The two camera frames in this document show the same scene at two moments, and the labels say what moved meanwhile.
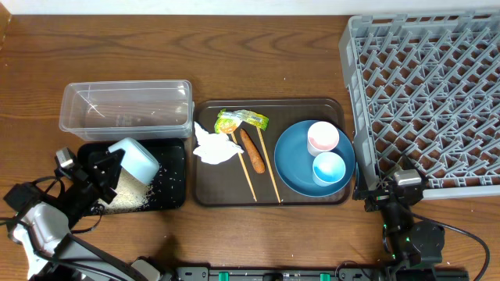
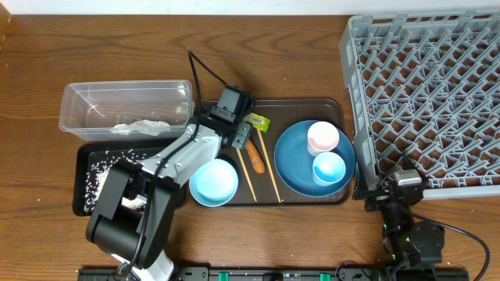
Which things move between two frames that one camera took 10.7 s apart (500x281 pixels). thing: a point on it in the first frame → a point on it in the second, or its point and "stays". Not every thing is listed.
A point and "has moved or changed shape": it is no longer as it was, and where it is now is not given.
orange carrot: (253, 151) stays
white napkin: (214, 147) has moved or changed shape
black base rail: (319, 274) stays
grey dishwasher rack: (425, 86) stays
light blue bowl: (138, 162) → (216, 184)
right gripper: (377, 197) stays
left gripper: (105, 184) → (243, 134)
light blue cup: (328, 168) stays
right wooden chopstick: (267, 160) stays
